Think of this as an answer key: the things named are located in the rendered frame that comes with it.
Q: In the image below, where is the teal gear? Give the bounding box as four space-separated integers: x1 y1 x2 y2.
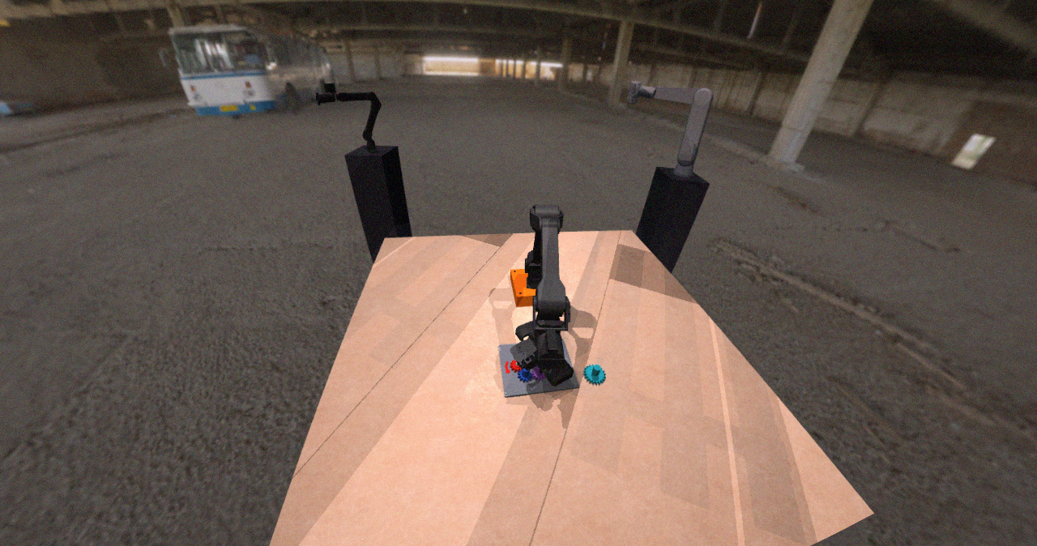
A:
583 365 606 386

